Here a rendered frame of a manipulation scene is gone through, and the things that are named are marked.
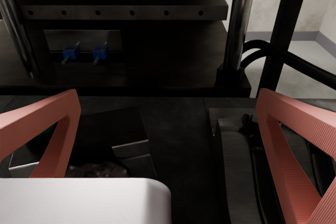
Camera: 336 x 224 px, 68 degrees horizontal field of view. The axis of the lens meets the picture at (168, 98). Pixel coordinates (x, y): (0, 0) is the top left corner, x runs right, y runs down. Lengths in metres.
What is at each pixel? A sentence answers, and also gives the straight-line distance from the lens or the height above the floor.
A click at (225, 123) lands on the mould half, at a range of 0.53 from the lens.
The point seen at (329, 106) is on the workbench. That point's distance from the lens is 0.91.
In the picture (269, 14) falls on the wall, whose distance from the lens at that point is 3.33.
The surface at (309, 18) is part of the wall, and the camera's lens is 3.55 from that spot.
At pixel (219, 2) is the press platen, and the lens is 0.92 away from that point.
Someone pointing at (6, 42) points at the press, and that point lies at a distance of 1.46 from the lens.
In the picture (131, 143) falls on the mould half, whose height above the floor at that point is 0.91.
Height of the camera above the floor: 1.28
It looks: 36 degrees down
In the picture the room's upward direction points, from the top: straight up
